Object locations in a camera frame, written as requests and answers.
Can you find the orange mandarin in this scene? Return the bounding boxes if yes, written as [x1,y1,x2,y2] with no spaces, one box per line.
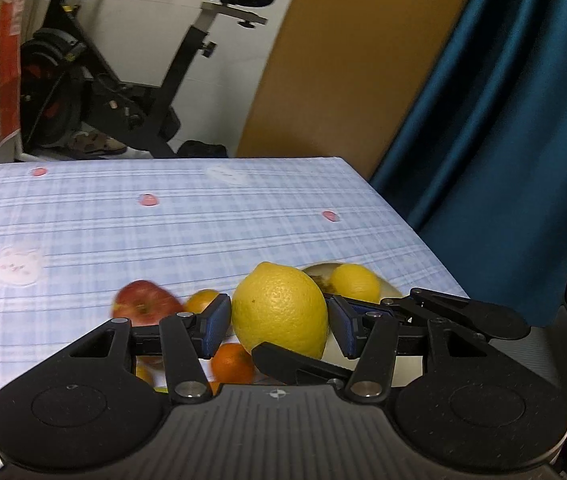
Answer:
[210,382,221,396]
[211,342,256,385]

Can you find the red apple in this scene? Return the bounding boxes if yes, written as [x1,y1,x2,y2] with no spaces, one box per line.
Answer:
[111,280,184,326]

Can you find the yellow lemon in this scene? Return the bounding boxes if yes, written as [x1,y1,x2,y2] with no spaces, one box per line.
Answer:
[328,263,381,304]
[232,262,329,359]

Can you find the dark purple mangosteen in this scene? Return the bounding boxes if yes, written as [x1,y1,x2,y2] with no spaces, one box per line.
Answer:
[311,275,334,295]

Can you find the yellow-green orange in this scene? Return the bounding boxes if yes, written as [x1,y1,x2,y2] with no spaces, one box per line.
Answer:
[184,289,220,314]

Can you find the beige plate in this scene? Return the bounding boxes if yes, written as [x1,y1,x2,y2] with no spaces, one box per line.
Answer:
[303,261,423,387]

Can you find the small brown longan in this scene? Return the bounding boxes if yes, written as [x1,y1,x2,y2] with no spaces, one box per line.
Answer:
[136,365,156,387]

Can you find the blue curtain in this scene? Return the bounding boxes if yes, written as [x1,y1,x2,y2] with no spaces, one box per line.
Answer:
[371,0,567,325]

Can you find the blue plaid tablecloth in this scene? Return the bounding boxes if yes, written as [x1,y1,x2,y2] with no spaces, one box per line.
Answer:
[0,157,462,387]

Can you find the sandal on floor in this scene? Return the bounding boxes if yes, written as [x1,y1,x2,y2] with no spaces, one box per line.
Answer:
[67,130,127,156]

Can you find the black exercise bike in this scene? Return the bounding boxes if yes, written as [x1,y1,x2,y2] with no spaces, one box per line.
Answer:
[20,0,275,159]

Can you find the wooden board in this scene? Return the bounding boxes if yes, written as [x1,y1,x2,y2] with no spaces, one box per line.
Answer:
[237,0,467,178]

